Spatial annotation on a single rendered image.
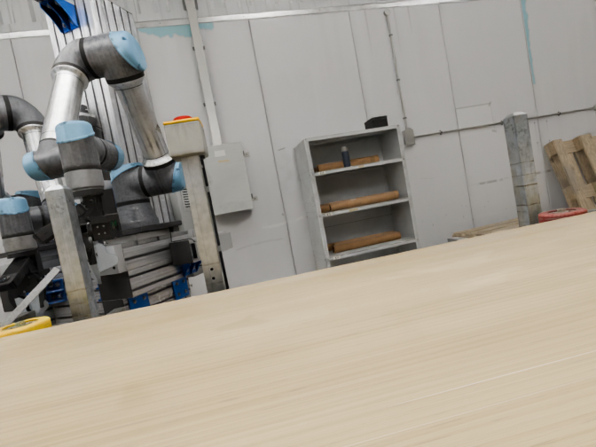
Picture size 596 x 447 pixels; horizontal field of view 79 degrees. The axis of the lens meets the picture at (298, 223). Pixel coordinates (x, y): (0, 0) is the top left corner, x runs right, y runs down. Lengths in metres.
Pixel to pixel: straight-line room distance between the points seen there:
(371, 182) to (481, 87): 1.63
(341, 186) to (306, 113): 0.79
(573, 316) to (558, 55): 5.09
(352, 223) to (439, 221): 0.97
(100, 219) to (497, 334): 0.80
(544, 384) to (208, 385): 0.21
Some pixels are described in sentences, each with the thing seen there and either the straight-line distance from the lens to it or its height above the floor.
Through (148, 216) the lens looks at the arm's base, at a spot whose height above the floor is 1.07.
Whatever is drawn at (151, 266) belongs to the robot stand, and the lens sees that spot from 1.40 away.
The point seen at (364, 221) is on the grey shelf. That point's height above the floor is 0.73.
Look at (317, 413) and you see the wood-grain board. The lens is 0.23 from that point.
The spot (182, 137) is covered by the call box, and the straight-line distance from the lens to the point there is 0.76.
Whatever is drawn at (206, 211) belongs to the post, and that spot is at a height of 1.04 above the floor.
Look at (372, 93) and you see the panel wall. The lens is 3.95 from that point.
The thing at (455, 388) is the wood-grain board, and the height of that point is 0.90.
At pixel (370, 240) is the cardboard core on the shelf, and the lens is 3.41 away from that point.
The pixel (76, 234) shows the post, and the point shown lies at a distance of 0.84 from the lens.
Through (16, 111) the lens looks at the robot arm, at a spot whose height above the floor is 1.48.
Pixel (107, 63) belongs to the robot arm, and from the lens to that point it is 1.29.
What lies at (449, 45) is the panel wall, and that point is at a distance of 4.53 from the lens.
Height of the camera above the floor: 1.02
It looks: 3 degrees down
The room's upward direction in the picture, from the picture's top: 11 degrees counter-clockwise
